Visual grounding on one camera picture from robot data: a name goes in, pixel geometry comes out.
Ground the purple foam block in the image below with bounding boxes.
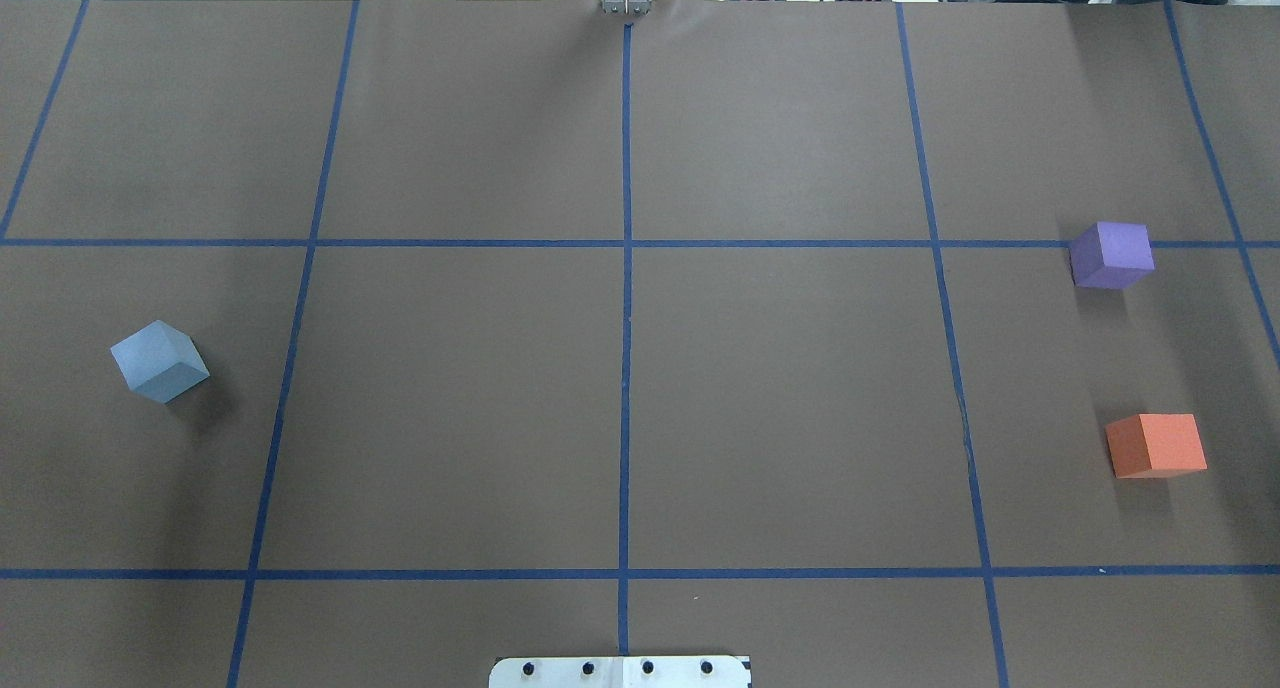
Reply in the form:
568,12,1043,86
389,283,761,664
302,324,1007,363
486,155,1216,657
1068,220,1156,290

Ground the orange foam block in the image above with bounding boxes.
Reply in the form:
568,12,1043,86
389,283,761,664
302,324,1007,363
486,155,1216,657
1103,413,1207,480

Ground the brown paper table cover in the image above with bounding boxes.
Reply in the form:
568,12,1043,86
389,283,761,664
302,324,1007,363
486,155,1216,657
3,0,1277,687

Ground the light blue foam block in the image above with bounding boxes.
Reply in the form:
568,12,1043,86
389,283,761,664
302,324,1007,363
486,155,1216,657
110,320,210,404

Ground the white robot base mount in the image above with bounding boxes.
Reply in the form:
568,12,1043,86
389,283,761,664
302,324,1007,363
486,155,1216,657
488,655,753,687

